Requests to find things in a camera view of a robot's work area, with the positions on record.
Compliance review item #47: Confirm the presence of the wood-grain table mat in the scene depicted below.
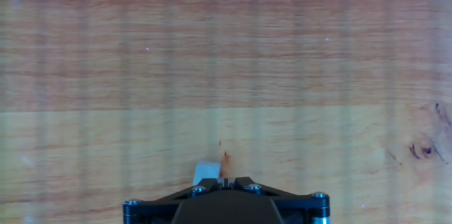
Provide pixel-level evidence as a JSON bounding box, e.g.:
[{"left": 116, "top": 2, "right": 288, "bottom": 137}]
[{"left": 0, "top": 0, "right": 452, "bottom": 224}]

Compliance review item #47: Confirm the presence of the small grey block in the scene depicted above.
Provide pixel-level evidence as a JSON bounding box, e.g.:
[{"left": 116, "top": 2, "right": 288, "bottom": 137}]
[{"left": 192, "top": 160, "right": 222, "bottom": 187}]

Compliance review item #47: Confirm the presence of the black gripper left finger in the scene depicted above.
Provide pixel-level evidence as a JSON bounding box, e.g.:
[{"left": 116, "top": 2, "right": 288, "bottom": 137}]
[{"left": 122, "top": 177, "right": 227, "bottom": 224}]

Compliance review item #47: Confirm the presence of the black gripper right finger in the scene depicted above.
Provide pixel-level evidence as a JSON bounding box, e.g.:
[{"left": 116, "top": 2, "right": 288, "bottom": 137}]
[{"left": 225, "top": 176, "right": 331, "bottom": 224}]

